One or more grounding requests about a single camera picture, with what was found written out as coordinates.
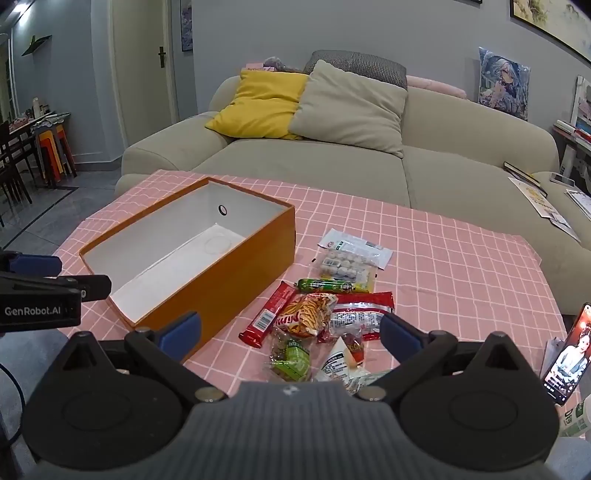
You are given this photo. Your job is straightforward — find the red jujube clear bag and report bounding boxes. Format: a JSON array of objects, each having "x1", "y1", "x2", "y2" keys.
[{"x1": 341, "y1": 333, "x2": 365, "y2": 366}]

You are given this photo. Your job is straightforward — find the yellow America snack bag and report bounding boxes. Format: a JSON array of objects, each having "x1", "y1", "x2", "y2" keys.
[{"x1": 353, "y1": 278, "x2": 375, "y2": 293}]

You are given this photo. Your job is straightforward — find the red chocolate bar wrapper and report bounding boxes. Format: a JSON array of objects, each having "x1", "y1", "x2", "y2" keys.
[{"x1": 238, "y1": 281, "x2": 296, "y2": 348}]

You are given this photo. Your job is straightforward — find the french fries snack bag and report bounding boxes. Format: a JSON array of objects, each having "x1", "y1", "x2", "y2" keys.
[{"x1": 274, "y1": 293, "x2": 338, "y2": 338}]

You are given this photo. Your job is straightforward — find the red silver snack packet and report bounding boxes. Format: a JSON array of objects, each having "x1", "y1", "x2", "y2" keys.
[{"x1": 318, "y1": 291, "x2": 394, "y2": 343}]

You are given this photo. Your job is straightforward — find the white triangular snack packet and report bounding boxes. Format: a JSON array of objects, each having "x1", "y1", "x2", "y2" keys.
[{"x1": 314, "y1": 337, "x2": 387, "y2": 395}]

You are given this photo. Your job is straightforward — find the orange cardboard box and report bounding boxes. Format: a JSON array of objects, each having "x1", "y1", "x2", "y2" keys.
[{"x1": 79, "y1": 177, "x2": 296, "y2": 360}]

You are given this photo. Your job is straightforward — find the colourful stacked stools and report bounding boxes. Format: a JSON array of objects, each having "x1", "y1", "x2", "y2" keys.
[{"x1": 36, "y1": 122, "x2": 77, "y2": 186}]

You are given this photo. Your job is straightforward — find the dark dining table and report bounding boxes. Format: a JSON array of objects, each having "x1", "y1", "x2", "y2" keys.
[{"x1": 1, "y1": 112, "x2": 74, "y2": 207}]

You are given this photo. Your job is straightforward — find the green sausage stick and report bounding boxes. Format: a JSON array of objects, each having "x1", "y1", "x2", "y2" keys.
[{"x1": 295, "y1": 278, "x2": 356, "y2": 294}]

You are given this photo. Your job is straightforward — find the clear pack white balls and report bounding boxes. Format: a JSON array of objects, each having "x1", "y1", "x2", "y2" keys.
[{"x1": 315, "y1": 229, "x2": 394, "y2": 284}]

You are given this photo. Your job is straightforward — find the green nuts snack bag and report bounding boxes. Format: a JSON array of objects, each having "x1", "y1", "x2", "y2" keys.
[{"x1": 269, "y1": 328, "x2": 311, "y2": 382}]

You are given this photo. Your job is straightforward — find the smartphone with lit screen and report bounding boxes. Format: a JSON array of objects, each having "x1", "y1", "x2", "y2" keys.
[{"x1": 542, "y1": 303, "x2": 590, "y2": 406}]

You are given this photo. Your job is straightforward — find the magazine on sofa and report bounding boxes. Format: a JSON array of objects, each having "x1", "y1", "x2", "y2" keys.
[{"x1": 509, "y1": 177, "x2": 581, "y2": 242}]

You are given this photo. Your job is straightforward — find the beige sofa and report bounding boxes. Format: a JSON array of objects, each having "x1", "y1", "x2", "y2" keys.
[{"x1": 115, "y1": 77, "x2": 590, "y2": 315}]

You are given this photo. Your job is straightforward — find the cluttered white shelf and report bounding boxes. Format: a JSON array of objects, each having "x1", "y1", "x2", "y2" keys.
[{"x1": 553, "y1": 75, "x2": 590, "y2": 194}]

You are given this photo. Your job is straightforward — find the yellow cushion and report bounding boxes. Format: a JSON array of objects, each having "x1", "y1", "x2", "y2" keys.
[{"x1": 204, "y1": 69, "x2": 308, "y2": 140}]

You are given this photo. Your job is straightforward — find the white door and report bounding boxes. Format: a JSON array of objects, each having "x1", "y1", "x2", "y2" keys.
[{"x1": 108, "y1": 0, "x2": 178, "y2": 146}]

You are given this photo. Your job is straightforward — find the beige cushion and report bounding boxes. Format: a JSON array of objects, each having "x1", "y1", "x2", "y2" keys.
[{"x1": 288, "y1": 60, "x2": 408, "y2": 159}]

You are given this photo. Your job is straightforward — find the pink blanket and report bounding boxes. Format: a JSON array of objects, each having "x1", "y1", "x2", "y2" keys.
[{"x1": 407, "y1": 75, "x2": 468, "y2": 100}]

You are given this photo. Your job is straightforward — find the anime print pillow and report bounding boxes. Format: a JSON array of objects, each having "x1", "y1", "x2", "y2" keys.
[{"x1": 478, "y1": 47, "x2": 531, "y2": 121}]

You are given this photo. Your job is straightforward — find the grey cushion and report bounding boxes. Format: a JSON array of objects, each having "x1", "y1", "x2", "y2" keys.
[{"x1": 303, "y1": 50, "x2": 408, "y2": 89}]

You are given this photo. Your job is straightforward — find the small wall picture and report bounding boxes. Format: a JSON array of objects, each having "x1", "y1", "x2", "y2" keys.
[{"x1": 180, "y1": 0, "x2": 193, "y2": 52}]

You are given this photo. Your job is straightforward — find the framed wall painting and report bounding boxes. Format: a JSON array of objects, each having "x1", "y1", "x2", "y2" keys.
[{"x1": 510, "y1": 0, "x2": 591, "y2": 60}]

